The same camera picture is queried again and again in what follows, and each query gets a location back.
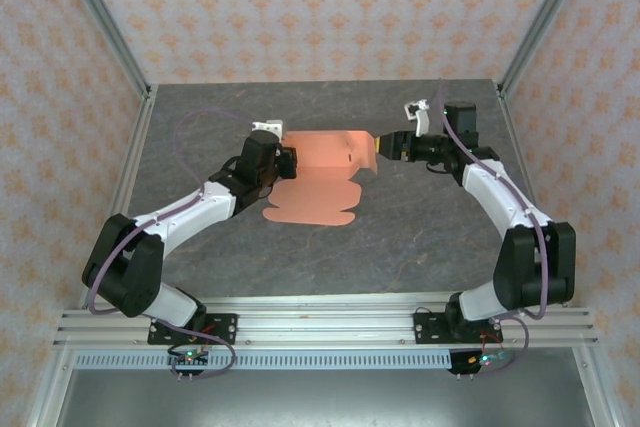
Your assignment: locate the long aluminium cross rail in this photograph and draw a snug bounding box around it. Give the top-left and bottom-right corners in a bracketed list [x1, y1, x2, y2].
[52, 294, 600, 350]

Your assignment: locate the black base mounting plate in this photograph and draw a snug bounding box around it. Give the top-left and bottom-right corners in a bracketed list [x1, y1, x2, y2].
[146, 313, 239, 346]
[413, 311, 502, 346]

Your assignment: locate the aluminium table side rail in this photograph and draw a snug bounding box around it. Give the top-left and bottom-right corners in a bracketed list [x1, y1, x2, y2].
[79, 85, 159, 309]
[496, 81, 572, 309]

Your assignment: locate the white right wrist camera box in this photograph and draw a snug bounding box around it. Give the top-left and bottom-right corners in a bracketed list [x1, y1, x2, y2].
[403, 99, 432, 137]

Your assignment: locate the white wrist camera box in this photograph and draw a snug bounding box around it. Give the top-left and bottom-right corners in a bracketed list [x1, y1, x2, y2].
[403, 99, 432, 137]
[252, 119, 286, 139]

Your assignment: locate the slotted grey cable duct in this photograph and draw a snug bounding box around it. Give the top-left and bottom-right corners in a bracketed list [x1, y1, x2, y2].
[73, 351, 454, 372]

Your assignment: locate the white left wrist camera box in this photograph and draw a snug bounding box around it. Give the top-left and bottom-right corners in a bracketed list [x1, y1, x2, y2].
[252, 119, 286, 139]

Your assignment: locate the aluminium frame post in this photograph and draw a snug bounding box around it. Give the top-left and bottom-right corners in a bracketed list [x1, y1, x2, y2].
[498, 0, 599, 96]
[52, 0, 152, 98]

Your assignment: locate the purple cable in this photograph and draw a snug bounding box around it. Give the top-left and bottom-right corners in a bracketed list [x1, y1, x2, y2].
[434, 77, 551, 379]
[85, 108, 259, 382]

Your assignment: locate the aluminium frame leg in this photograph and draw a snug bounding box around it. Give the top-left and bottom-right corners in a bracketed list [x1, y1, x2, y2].
[27, 346, 76, 427]
[572, 346, 624, 427]

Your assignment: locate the orange cardboard paper box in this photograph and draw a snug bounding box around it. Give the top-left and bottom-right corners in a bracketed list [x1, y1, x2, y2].
[262, 129, 381, 227]

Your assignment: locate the controller board with lights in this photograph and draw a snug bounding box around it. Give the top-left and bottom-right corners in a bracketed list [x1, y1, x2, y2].
[166, 344, 212, 382]
[446, 348, 512, 379]

